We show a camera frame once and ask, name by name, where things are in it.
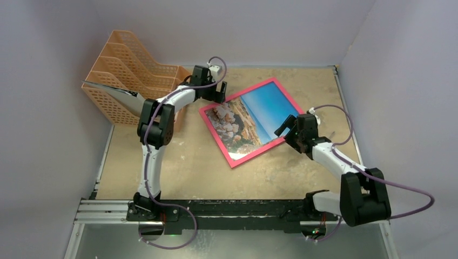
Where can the aluminium extrusion rail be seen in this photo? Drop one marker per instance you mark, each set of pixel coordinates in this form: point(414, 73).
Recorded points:
point(101, 212)

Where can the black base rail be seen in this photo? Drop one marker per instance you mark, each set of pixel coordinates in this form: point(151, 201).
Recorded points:
point(175, 216)

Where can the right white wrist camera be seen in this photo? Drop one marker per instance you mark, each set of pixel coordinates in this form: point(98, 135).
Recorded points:
point(312, 111)

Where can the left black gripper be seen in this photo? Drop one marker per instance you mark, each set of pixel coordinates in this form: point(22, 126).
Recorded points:
point(218, 97)

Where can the beach landscape photo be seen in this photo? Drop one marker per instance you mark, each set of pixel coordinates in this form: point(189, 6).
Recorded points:
point(250, 121)

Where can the orange plastic file organizer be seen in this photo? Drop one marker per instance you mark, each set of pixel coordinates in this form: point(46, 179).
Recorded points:
point(124, 75)

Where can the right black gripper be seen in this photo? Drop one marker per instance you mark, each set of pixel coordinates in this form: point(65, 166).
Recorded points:
point(293, 133)

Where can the grey folder in organizer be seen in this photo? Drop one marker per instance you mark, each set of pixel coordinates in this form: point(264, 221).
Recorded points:
point(131, 100)

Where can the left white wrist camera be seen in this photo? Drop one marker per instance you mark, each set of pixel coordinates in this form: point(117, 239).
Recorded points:
point(215, 71)

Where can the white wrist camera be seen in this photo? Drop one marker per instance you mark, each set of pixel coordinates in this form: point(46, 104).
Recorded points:
point(215, 71)
point(312, 111)

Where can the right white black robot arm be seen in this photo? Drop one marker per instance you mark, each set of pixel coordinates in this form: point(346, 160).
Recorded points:
point(363, 196)

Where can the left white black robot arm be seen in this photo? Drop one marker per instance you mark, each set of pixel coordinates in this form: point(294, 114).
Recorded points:
point(156, 128)

